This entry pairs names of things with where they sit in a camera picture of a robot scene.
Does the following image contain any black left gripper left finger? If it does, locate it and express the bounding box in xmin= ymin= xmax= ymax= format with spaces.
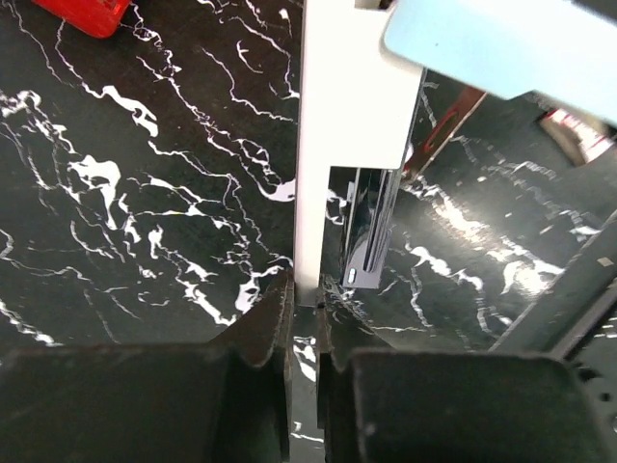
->
xmin=1 ymin=272 xmax=294 ymax=462

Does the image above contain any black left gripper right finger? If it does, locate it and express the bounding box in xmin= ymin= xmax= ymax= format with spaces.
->
xmin=316 ymin=277 xmax=616 ymax=462

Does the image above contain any white red staple box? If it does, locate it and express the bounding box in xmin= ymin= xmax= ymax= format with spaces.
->
xmin=538 ymin=108 xmax=616 ymax=167

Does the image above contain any light blue stapler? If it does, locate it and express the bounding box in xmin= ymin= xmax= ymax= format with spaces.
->
xmin=293 ymin=1 xmax=616 ymax=306

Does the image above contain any red plastic basket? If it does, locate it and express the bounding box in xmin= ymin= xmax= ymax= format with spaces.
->
xmin=34 ymin=0 xmax=131 ymax=39

